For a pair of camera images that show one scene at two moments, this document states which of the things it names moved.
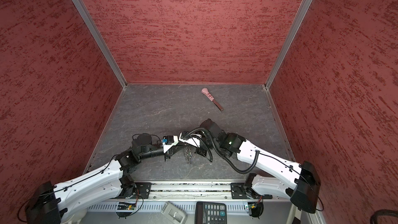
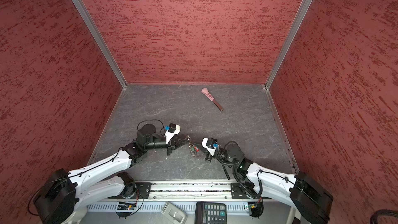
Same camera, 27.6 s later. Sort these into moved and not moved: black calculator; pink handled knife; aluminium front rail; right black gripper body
Moved: right black gripper body
Not moved: black calculator; pink handled knife; aluminium front rail
